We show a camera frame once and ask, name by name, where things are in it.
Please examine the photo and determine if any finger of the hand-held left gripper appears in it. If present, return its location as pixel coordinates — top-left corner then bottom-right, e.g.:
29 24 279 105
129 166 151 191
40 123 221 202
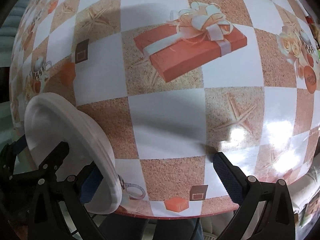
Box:
37 142 69 182
0 135 27 188

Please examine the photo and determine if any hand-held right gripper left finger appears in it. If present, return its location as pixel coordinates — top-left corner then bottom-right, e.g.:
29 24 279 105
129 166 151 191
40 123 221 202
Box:
27 161 104 240

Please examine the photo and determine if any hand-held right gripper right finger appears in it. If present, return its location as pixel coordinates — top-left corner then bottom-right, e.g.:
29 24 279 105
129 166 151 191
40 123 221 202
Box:
212 152 297 240

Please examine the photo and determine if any checkered printed tablecloth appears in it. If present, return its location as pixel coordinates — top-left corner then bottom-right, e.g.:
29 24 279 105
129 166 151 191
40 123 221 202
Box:
9 0 320 221

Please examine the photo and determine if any white plate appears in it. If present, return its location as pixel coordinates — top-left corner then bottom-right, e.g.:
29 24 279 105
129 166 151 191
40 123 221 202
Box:
24 92 123 214

